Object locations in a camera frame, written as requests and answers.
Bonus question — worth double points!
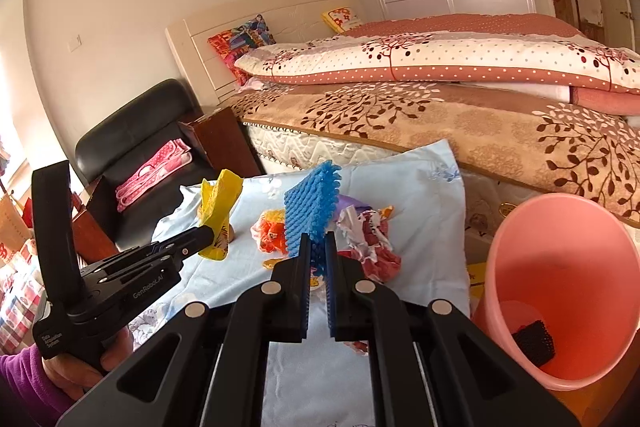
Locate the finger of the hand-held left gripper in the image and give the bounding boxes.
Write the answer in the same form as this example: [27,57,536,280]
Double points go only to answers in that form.
[152,226,217,259]

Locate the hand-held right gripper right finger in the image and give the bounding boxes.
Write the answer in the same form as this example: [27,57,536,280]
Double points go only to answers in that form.
[324,231,583,427]

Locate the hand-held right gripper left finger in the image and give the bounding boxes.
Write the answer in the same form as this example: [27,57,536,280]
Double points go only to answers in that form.
[55,232,313,427]

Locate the yellow plastic bag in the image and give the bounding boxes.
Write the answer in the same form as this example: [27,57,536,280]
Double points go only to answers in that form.
[199,169,244,261]

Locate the orange plastic bag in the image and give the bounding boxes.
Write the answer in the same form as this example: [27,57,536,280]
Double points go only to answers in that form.
[250,208,292,256]

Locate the blue foam fruit net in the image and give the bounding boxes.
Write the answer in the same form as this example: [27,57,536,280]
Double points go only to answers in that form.
[284,159,343,279]

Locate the pink plastic bin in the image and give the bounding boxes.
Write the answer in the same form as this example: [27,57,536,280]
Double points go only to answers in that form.
[470,193,640,393]

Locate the person's left forearm purple sleeve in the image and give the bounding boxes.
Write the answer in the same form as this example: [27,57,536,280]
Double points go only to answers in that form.
[0,344,76,427]

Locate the person's left hand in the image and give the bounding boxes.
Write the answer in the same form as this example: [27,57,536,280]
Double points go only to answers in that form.
[42,328,134,401]

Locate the red white crumpled wrapper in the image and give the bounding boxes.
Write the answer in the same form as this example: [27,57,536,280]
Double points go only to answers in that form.
[336,206,404,284]

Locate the plaid cloth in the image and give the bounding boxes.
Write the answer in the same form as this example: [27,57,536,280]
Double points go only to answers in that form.
[0,257,51,353]

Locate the pink patterned towel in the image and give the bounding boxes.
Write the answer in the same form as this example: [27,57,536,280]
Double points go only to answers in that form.
[115,138,193,212]

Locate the reddish wooden furniture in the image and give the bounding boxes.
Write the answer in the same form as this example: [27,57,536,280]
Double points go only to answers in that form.
[71,177,120,254]

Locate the purple face mask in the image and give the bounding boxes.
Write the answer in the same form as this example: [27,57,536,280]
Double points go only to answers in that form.
[339,194,372,214]

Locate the brown wooden nightstand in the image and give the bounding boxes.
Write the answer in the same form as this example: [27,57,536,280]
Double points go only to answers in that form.
[180,107,263,180]

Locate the light blue floral cloth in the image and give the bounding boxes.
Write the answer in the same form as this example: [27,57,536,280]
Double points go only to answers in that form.
[127,139,471,427]

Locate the black leather chair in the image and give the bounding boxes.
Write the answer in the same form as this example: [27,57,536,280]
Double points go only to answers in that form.
[74,78,221,253]

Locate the yellow box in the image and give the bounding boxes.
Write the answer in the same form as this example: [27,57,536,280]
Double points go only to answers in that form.
[467,262,489,314]

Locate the white wooden headboard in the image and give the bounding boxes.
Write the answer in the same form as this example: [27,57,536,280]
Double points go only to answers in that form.
[165,0,386,108]

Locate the colourful printed pillow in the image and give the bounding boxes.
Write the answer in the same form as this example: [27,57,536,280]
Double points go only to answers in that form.
[207,18,277,85]

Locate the black foam fruit net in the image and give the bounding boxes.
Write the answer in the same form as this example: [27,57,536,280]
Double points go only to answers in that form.
[511,319,557,367]

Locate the yellow printed pillow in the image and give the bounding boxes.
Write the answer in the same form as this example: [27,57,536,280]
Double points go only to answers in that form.
[321,6,366,32]

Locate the white pink polka-dot quilt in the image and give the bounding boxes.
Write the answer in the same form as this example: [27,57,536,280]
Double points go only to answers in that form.
[234,13,640,116]

